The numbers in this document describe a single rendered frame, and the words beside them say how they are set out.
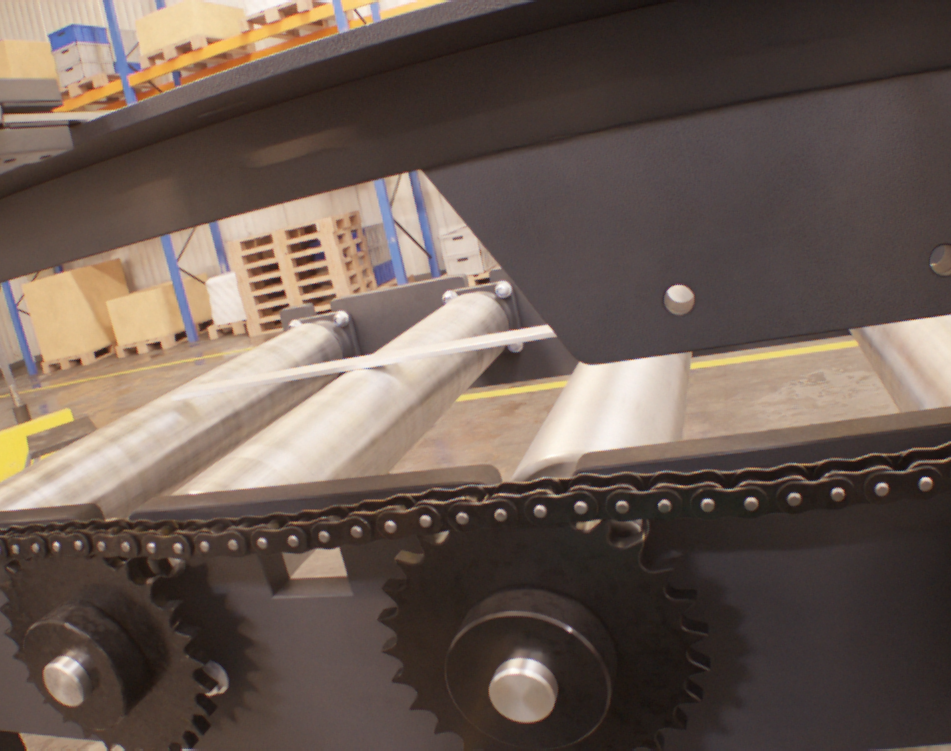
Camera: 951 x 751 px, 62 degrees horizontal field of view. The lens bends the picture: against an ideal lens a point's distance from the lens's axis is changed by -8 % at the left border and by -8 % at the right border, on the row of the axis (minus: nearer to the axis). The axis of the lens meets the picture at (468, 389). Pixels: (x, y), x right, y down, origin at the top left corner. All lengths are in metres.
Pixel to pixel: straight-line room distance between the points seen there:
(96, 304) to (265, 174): 10.89
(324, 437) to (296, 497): 0.28
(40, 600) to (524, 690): 0.33
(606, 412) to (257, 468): 0.28
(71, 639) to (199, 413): 0.59
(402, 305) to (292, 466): 0.78
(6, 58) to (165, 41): 2.37
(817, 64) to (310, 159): 0.27
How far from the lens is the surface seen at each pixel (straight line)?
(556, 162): 0.43
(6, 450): 5.27
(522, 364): 1.43
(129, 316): 10.51
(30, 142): 0.42
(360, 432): 0.82
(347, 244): 8.76
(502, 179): 0.43
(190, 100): 0.42
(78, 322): 11.07
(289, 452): 0.74
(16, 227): 0.62
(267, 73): 0.40
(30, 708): 0.78
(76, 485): 0.93
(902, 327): 0.78
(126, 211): 0.55
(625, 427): 0.59
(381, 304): 1.48
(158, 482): 1.02
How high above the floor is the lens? 1.09
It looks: 14 degrees down
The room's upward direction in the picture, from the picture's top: 13 degrees counter-clockwise
